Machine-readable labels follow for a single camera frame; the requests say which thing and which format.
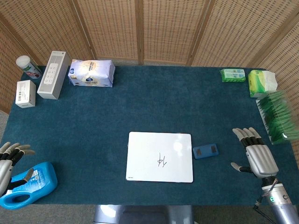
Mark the green open tissue pack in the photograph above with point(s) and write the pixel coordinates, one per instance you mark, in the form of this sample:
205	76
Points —
258	82

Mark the clear box of green sachets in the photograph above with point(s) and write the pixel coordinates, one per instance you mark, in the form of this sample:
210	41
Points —
278	116

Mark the blue detergent bottle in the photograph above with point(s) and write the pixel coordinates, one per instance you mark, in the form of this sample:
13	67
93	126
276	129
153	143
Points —
44	179

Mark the white board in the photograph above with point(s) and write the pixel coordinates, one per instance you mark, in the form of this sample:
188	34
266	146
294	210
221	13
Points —
149	158

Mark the small white cardboard box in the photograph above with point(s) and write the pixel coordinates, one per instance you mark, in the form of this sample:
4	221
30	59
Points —
25	93

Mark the white-capped cylindrical can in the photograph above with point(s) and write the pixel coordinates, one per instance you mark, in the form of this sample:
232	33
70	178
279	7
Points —
31	71

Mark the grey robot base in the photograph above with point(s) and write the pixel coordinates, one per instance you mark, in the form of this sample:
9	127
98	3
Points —
140	214

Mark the long grey power strip box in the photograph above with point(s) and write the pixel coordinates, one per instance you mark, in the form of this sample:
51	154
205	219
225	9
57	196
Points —
51	77

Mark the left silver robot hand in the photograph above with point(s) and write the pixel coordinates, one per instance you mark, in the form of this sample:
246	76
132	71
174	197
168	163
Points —
5	172

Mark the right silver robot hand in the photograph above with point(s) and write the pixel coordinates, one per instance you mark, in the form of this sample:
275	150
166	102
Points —
260	158

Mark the wooden woven folding screen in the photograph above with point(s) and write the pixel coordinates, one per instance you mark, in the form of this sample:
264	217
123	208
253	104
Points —
163	28

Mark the blue board eraser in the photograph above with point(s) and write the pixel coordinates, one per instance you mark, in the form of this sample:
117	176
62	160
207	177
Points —
206	152

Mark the white purple tissue pack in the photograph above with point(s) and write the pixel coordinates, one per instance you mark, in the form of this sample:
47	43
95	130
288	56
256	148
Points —
91	73

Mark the blue carpet table cover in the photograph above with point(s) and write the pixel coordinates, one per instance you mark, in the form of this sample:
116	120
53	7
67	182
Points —
116	116

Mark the green wet wipes pack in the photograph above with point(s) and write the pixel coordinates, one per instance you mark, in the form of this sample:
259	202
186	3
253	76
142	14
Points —
233	75

